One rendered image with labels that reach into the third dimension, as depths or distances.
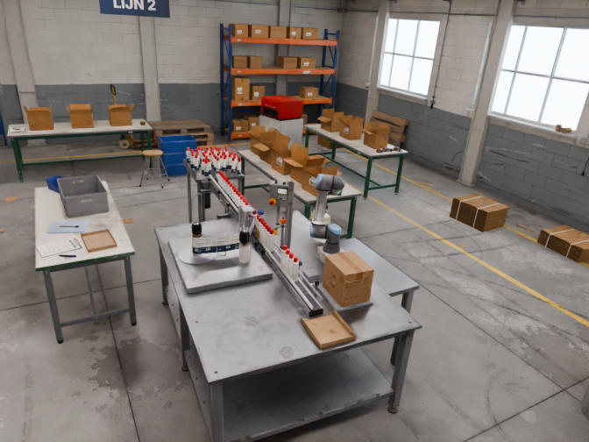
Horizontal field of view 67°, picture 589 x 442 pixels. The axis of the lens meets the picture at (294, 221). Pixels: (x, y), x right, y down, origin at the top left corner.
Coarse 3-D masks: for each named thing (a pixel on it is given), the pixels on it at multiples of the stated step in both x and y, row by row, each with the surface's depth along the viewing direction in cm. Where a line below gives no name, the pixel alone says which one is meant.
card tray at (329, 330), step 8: (336, 312) 311; (304, 320) 305; (312, 320) 306; (320, 320) 306; (328, 320) 307; (336, 320) 308; (312, 328) 298; (320, 328) 299; (328, 328) 299; (336, 328) 300; (344, 328) 300; (312, 336) 289; (320, 336) 291; (328, 336) 292; (336, 336) 292; (344, 336) 293; (352, 336) 288; (320, 344) 279; (328, 344) 282; (336, 344) 285
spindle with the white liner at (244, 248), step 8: (240, 232) 347; (248, 232) 347; (240, 240) 349; (248, 240) 350; (240, 248) 351; (248, 248) 352; (240, 256) 354; (248, 256) 355; (240, 264) 357; (248, 264) 358
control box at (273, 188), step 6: (270, 186) 363; (276, 186) 362; (282, 186) 361; (270, 192) 365; (276, 192) 364; (270, 198) 367; (276, 198) 366; (270, 204) 369; (276, 204) 368; (282, 204) 367
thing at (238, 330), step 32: (224, 224) 438; (224, 288) 336; (256, 288) 339; (192, 320) 299; (224, 320) 301; (256, 320) 303; (288, 320) 305; (352, 320) 309; (384, 320) 311; (416, 320) 314; (224, 352) 273; (256, 352) 275; (288, 352) 276; (320, 352) 278
